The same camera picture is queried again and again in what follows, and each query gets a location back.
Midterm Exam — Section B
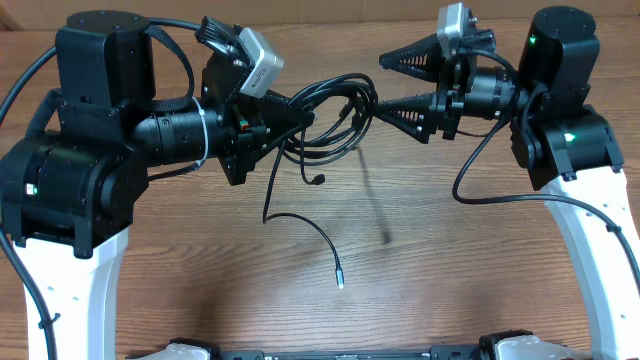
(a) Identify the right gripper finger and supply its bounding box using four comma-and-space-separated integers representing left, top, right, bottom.
379, 34, 443, 83
374, 93, 440, 144

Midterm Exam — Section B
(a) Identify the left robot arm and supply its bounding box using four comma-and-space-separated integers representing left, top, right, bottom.
1, 10, 314, 359

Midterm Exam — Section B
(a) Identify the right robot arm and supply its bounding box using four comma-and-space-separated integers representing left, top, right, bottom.
376, 3, 639, 359

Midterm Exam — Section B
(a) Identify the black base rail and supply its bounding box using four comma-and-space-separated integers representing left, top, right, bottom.
127, 329, 591, 360

